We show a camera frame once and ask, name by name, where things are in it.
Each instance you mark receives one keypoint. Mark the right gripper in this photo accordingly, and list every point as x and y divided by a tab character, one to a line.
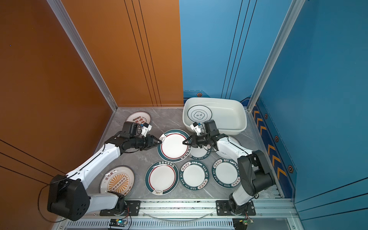
194	138

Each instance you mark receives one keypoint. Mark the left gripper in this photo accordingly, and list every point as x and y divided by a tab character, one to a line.
150	141

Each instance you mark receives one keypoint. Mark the small green rimmed plate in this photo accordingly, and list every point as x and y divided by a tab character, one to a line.
172	149

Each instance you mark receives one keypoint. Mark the plate with red coin pattern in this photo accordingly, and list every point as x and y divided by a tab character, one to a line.
139	117

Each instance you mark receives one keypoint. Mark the white plate clover design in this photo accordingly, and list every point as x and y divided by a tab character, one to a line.
199	113

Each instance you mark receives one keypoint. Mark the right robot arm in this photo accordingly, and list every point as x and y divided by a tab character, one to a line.
256	175

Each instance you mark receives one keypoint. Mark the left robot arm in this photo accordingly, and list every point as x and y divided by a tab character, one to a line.
67	196

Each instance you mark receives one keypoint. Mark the white plastic bin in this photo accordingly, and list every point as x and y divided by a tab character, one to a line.
229	115

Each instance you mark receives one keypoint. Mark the green lettered plate middle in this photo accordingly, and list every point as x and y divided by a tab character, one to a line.
199	153

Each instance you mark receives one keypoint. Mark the green lettered plate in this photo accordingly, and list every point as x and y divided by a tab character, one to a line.
194	175
199	153
226	173

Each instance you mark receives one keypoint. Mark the green lettered plate front centre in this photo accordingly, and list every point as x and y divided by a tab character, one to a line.
194	175

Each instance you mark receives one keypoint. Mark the large green red plate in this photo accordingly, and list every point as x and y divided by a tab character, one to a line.
161	178

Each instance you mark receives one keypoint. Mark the coin pattern plate right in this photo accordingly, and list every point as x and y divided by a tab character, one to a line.
228	148

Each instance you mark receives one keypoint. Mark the green lettered plate front right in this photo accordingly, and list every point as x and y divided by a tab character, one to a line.
226	173

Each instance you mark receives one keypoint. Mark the orange sunburst plate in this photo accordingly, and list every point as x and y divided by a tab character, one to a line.
120	180

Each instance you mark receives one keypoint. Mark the left circuit board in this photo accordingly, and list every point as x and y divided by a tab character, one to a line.
118	224

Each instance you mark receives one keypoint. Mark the circuit board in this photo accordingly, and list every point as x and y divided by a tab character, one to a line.
247	221
118	224

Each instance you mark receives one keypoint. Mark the right circuit board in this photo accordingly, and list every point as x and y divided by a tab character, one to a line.
247	221

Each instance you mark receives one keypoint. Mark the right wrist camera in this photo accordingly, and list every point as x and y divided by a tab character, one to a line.
204	127

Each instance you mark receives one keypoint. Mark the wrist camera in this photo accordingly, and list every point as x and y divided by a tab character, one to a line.
204	127
130	129

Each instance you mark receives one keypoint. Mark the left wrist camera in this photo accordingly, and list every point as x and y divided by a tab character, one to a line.
130	129

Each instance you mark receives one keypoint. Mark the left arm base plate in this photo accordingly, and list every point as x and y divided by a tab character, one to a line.
132	208

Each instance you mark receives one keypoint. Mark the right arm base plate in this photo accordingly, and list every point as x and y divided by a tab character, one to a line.
225	208

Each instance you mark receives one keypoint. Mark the aluminium front rail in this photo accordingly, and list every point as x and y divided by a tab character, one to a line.
194	214

